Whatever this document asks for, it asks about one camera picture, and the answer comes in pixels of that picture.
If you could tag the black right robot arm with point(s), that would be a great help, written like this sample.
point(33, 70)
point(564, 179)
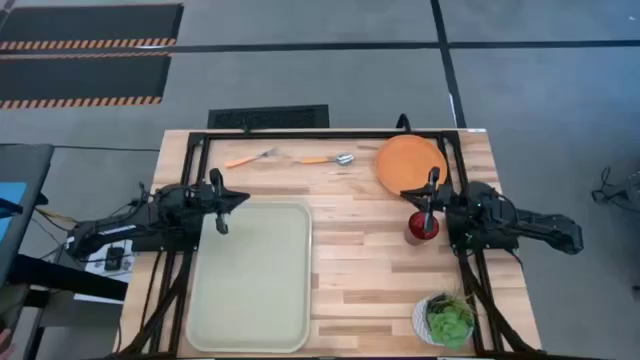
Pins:
point(540, 227)

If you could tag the potted plant white pot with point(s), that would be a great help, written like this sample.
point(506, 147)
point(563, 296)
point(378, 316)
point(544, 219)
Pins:
point(450, 325)

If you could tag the white controller box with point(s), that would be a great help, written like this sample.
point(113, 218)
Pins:
point(95, 260)

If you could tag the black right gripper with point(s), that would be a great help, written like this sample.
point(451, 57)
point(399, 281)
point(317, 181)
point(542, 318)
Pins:
point(442, 199)

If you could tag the red faceted cup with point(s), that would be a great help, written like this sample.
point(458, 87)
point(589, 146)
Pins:
point(417, 227)

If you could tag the black floor grate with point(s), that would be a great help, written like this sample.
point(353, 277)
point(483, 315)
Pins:
point(270, 117)

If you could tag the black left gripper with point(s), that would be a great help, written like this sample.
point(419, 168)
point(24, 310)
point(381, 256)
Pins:
point(212, 200)

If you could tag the black hazard-striped floor mat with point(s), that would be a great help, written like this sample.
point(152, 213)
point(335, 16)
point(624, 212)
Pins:
point(80, 75)
point(90, 22)

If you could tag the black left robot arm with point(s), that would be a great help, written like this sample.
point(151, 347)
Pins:
point(115, 232)

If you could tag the beige plastic tray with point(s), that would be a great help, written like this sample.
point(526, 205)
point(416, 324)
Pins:
point(250, 280)

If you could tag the person's hand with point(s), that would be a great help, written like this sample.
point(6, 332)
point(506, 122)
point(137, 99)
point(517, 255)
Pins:
point(4, 345)

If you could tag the black power adapter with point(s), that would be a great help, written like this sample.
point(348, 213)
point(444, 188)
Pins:
point(114, 257)

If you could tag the black side stand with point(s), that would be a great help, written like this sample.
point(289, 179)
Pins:
point(70, 280)

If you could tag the grey laptop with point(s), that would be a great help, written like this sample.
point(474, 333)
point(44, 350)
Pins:
point(25, 165)

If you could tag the orange round plate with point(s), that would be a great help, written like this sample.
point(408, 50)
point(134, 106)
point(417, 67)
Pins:
point(405, 160)

